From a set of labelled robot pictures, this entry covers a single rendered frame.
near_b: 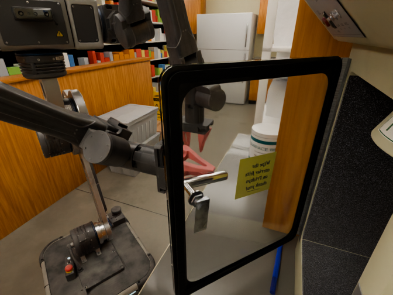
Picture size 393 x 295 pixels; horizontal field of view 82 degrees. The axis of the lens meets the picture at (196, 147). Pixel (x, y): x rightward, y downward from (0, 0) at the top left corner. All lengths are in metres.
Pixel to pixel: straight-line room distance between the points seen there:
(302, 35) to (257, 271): 0.50
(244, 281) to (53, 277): 1.22
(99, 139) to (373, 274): 0.38
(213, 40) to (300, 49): 4.80
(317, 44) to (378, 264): 0.38
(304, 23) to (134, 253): 1.41
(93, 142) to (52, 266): 1.31
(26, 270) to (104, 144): 1.74
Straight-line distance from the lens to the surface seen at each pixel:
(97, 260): 1.56
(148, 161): 0.43
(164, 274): 0.58
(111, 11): 0.93
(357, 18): 0.22
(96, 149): 0.41
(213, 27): 5.28
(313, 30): 0.50
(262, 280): 0.59
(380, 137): 0.30
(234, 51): 5.16
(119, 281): 1.46
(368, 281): 0.24
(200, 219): 0.35
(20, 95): 0.41
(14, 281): 2.05
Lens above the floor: 1.42
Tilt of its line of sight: 26 degrees down
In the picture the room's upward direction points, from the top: straight up
